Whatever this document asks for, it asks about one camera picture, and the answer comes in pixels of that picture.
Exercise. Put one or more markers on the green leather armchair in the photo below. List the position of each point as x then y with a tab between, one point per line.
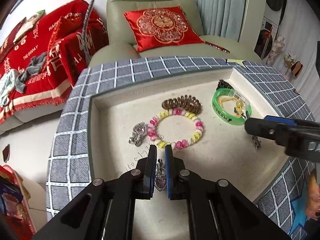
122	44

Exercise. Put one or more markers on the silver heart pendant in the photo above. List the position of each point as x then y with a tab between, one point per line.
160	180

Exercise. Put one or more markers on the black hair claw clip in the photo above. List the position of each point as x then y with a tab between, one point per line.
223	84

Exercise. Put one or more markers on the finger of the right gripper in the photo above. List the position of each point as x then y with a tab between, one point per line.
267	129
277	119

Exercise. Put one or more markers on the green translucent bangle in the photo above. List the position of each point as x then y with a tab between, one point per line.
226	116

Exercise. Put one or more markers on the red embroidered cushion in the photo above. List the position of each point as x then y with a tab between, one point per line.
161	27

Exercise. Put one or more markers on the teal curtain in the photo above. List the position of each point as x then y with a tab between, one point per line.
222	17

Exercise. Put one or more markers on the sofa with red blanket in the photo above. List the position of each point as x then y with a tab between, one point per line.
58	34

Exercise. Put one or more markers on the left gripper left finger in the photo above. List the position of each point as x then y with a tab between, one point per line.
150	173

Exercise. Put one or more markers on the grey jewelry tray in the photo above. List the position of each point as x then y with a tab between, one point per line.
224	151

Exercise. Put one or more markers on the lower washing machine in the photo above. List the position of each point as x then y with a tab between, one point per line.
266	38

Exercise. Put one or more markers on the white clothes on sofa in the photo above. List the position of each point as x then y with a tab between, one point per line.
7	84

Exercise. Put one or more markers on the silver clasp charm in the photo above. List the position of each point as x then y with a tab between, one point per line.
256	142

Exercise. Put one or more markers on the person's right hand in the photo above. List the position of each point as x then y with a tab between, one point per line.
312	203

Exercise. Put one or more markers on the grey cloth on sofa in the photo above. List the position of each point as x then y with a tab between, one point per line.
34	68

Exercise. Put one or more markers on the grey flexible phone stand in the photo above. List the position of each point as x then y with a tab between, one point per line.
84	31

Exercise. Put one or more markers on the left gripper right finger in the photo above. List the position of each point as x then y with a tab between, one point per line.
173	166

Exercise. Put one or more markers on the red pillow on sofa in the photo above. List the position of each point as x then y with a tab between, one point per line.
9	41

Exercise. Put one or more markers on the silver pink heart charm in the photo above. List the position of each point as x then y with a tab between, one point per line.
138	134

